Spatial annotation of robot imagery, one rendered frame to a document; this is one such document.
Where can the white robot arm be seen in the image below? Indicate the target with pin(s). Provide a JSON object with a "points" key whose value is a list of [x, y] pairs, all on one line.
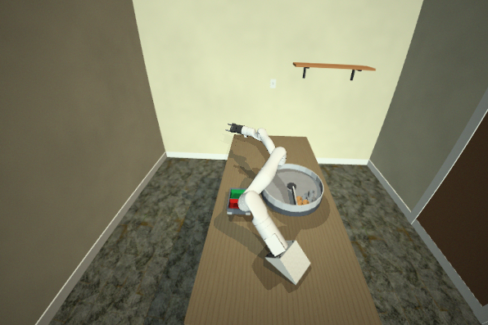
{"points": [[251, 201]]}

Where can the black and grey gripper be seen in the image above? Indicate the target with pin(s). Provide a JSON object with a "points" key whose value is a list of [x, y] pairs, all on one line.
{"points": [[235, 128]]}

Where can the red and green divided tray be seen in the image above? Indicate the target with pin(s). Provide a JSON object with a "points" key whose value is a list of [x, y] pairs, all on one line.
{"points": [[232, 207]]}

